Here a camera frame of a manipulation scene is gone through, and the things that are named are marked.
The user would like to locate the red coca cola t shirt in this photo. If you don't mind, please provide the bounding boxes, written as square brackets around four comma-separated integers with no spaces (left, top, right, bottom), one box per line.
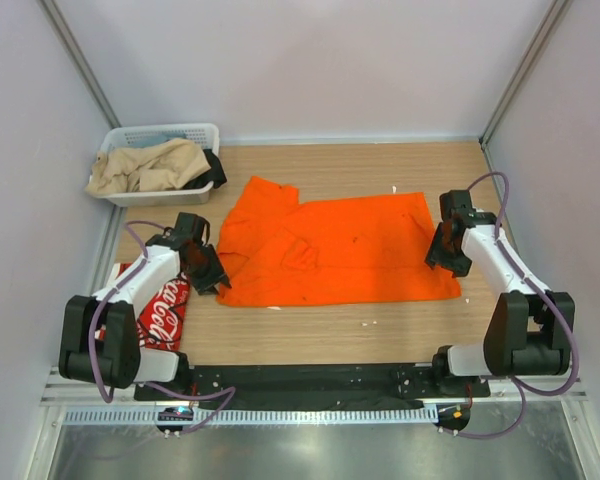
[110,261,195,352]

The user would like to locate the aluminium frame rail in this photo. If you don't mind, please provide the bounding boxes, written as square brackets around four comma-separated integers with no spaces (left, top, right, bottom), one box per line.
[39,359,589,407]

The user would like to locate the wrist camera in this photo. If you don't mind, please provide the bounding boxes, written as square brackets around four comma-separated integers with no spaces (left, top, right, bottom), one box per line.
[172,212,210,245]
[439,189,478,221]

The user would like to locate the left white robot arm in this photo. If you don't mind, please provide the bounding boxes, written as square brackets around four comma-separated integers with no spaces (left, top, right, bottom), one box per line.
[58,234,230,400]

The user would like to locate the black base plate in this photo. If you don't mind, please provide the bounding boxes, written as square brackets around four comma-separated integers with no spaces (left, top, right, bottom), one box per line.
[133,362,492,412]

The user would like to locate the orange t shirt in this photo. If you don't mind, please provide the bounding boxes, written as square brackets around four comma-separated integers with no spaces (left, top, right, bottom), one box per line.
[216,177,462,308]

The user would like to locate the beige t shirt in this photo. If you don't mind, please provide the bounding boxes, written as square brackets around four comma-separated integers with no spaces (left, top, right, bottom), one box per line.
[85,138,211,197]

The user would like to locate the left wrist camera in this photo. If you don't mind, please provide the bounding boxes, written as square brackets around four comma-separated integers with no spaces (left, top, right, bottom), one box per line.
[172,212,210,245]

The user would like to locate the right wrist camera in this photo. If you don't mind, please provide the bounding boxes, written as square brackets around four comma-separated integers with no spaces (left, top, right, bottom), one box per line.
[439,189,478,221]

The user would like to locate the white slotted cable duct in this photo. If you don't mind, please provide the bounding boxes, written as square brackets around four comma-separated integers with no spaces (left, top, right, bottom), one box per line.
[63,405,438,427]

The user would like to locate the black t shirt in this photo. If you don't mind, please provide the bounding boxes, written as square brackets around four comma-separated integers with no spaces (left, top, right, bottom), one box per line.
[184,149,227,190]

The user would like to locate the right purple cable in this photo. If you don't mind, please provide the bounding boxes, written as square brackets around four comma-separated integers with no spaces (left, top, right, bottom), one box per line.
[437,171,581,440]

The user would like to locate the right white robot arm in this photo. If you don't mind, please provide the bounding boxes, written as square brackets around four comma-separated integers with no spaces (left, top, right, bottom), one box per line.
[425,220,580,396]

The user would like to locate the light blue cloth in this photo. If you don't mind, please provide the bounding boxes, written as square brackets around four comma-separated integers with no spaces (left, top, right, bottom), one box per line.
[129,132,188,148]

